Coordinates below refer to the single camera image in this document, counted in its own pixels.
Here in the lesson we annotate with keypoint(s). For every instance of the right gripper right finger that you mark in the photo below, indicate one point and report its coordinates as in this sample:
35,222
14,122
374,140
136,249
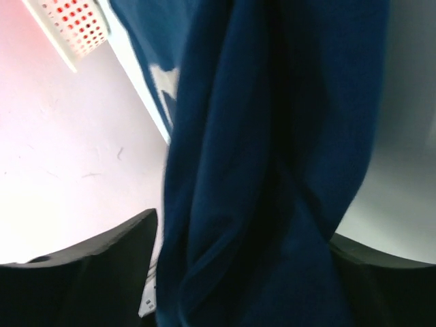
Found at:
382,289

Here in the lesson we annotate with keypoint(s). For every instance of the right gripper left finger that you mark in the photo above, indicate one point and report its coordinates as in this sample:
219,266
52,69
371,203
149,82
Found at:
97,282

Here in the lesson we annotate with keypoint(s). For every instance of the blue t shirt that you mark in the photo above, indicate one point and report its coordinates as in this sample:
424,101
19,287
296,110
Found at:
271,107

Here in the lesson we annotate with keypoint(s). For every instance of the white plastic laundry basket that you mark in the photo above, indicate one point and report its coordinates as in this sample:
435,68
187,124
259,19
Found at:
74,27

